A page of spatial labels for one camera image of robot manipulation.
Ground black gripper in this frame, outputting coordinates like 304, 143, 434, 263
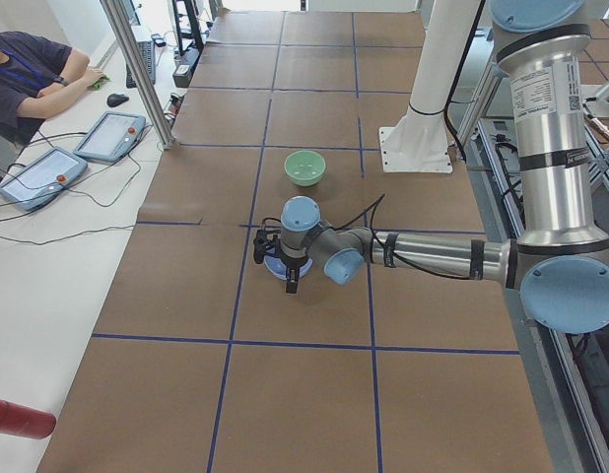
276, 245, 308, 294

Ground blue bowl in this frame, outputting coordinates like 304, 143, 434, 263
263, 255, 313, 281

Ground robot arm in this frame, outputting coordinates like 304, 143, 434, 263
273, 1, 609, 334

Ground green bowl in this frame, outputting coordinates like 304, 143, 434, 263
284, 150, 326, 187

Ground brown paper table cover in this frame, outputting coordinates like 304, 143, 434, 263
36, 10, 609, 473

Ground blue tape grid lines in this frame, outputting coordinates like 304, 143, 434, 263
91, 10, 609, 473

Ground far teach pendant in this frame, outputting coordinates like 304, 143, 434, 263
74, 110, 146, 163

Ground teach pendant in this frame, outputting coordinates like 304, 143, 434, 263
74, 110, 146, 163
0, 147, 88, 211

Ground black computer mouse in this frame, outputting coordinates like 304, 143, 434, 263
106, 94, 129, 108

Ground black keyboard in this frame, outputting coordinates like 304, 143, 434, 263
125, 39, 157, 89

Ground near teach pendant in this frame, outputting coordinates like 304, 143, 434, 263
0, 147, 88, 211

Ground red cylinder bottle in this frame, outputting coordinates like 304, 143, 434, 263
0, 399, 56, 439

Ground seated person dark shirt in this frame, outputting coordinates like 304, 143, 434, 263
0, 31, 105, 147

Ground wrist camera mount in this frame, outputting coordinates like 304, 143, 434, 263
253, 229, 280, 264

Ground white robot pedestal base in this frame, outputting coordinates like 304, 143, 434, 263
379, 0, 485, 173

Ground aluminium frame post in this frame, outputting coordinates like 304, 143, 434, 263
100, 0, 175, 150

